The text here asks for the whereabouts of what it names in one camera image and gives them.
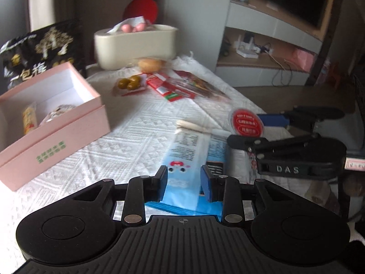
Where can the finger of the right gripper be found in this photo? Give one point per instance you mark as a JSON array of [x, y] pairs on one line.
[[239, 142], [273, 119]]

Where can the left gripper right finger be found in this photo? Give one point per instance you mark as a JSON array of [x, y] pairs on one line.
[[226, 190]]

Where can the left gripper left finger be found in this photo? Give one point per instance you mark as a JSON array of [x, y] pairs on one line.
[[141, 190]]

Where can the red lid jelly cup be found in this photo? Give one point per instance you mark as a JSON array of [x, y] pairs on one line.
[[246, 123]]

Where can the white blue snack packet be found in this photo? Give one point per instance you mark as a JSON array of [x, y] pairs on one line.
[[193, 146]]

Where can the green plums vacuum pack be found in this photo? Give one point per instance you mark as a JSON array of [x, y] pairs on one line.
[[130, 85]]

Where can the pink bag on shelf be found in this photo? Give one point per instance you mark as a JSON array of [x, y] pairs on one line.
[[303, 59]]

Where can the white tv cabinet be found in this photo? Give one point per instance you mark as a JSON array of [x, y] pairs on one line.
[[277, 69]]

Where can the white router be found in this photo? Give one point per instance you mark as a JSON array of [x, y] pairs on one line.
[[247, 48]]

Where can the white textured table cloth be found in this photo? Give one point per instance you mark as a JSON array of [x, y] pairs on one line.
[[142, 128]]

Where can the spicy snack bag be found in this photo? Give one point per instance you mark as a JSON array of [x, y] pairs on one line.
[[206, 89]]

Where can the red green sachet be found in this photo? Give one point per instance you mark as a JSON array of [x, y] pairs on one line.
[[161, 84]]

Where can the grey white snack packet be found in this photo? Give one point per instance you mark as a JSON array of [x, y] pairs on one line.
[[58, 111]]

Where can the pink cardboard box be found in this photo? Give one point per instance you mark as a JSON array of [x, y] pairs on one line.
[[24, 157]]

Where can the wrapped orange bun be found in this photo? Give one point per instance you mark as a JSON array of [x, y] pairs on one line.
[[151, 65]]

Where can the yellow biscuit packet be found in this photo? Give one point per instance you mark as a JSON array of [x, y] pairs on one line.
[[29, 118]]

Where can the cream tissue box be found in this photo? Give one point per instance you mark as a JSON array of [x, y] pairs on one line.
[[114, 51]]

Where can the pink tissue box ornament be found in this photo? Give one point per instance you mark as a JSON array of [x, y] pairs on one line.
[[127, 28]]

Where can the red round object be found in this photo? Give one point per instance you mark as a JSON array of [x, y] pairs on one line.
[[146, 8]]

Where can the black plum snack bag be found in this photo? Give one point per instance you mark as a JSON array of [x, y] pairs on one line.
[[38, 51]]

